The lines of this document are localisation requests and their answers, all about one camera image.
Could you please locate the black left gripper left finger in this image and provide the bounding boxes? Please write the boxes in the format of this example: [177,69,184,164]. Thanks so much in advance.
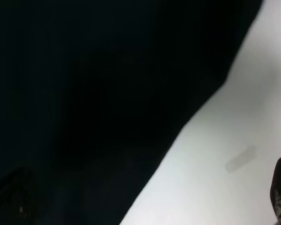
[0,167,37,225]

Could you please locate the black short sleeve shirt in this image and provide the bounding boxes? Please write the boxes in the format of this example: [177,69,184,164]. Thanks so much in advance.
[0,0,262,225]

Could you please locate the clear tape left edge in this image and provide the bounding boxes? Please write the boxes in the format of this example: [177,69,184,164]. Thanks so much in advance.
[225,146,257,173]

